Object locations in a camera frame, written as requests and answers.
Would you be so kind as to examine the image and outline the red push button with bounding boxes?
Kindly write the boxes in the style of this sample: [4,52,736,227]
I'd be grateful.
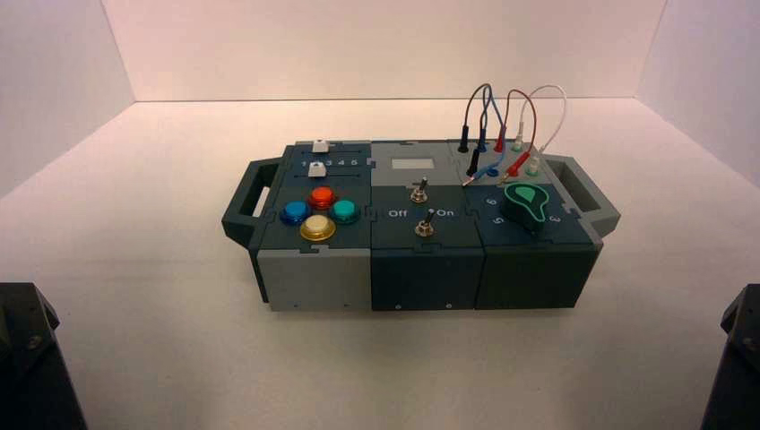
[307,185,338,211]

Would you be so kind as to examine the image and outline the white banana plug cable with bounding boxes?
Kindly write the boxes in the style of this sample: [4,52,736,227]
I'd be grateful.
[513,84,568,178]

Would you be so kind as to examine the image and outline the modular blue grey control box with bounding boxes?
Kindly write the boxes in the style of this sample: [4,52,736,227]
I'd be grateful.
[220,139,622,313]

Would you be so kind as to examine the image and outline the green push button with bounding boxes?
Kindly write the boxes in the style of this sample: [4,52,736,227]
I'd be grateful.
[328,199,360,226]

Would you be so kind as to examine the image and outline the blue banana plug cable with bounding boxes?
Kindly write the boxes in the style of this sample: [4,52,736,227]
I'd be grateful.
[478,84,503,179]

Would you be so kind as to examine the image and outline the blue push button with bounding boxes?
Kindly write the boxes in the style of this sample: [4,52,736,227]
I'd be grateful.
[279,200,312,226]

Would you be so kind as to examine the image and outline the black green rotary knob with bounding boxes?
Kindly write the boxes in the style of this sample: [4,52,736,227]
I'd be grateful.
[498,182,562,237]

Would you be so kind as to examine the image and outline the red banana plug cable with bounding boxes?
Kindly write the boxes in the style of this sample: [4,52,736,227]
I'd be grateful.
[496,89,539,182]

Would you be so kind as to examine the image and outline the yellow push button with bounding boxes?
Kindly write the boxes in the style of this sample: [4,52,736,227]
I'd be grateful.
[299,214,337,243]

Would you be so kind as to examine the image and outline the white display window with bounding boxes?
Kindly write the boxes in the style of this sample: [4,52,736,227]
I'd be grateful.
[393,158,437,176]

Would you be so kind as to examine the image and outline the dark green box handle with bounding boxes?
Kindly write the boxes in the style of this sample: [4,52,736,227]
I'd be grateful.
[220,159,281,242]
[543,155,622,237]

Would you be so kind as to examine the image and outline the black banana plug cable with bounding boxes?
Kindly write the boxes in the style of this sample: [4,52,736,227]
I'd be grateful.
[457,82,494,186]

